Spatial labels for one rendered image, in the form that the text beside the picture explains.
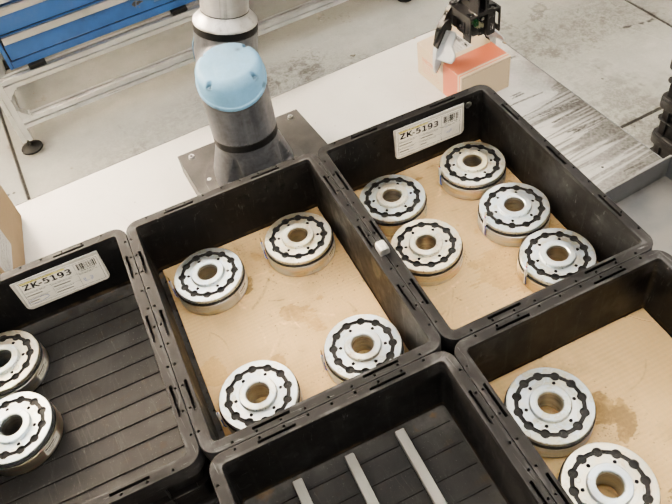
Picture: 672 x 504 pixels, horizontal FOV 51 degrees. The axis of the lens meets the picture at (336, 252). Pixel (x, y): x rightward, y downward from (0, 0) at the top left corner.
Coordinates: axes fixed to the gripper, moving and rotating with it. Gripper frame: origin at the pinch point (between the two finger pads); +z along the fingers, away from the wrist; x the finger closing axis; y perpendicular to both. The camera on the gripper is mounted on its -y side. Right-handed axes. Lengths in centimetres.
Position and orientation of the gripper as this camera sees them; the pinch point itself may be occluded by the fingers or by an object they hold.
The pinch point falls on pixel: (462, 58)
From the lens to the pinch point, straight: 154.7
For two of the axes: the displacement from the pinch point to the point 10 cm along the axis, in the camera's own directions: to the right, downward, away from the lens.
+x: 8.7, -4.3, 2.3
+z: 1.2, 6.5, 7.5
